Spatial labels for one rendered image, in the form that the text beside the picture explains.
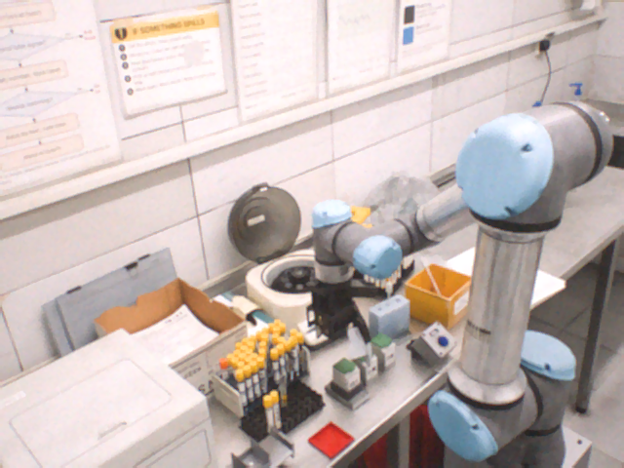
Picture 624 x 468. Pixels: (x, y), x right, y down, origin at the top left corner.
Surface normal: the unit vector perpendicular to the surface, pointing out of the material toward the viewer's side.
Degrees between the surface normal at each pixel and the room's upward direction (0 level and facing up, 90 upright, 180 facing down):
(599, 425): 0
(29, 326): 90
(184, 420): 90
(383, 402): 0
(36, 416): 0
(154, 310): 87
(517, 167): 80
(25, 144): 92
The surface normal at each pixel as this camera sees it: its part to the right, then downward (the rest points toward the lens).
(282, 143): 0.70, 0.29
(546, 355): 0.10, -0.92
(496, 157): -0.79, 0.16
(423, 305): -0.66, 0.37
